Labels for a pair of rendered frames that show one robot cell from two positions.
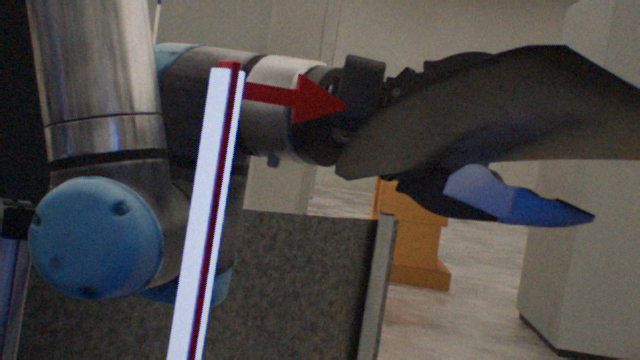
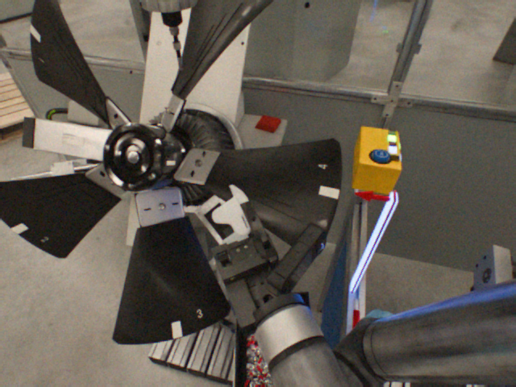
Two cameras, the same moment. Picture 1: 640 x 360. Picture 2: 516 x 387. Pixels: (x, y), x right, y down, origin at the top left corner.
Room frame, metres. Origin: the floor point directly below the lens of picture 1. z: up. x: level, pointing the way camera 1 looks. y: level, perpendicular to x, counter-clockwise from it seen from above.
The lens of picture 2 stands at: (0.92, 0.08, 1.57)
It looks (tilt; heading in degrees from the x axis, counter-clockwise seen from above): 46 degrees down; 217
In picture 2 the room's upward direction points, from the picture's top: straight up
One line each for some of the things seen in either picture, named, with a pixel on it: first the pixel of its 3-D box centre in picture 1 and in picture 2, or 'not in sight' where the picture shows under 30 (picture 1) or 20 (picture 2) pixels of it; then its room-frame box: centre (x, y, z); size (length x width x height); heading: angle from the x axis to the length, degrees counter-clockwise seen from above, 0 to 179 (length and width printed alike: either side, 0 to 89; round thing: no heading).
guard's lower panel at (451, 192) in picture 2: not in sight; (272, 173); (-0.03, -0.54, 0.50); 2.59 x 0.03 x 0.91; 112
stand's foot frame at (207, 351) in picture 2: not in sight; (219, 305); (0.50, -0.47, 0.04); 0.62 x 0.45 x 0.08; 22
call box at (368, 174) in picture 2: not in sight; (374, 160); (0.23, -0.05, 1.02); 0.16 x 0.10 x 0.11; 22
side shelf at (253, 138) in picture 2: not in sight; (235, 133); (0.17, -0.59, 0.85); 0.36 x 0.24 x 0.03; 112
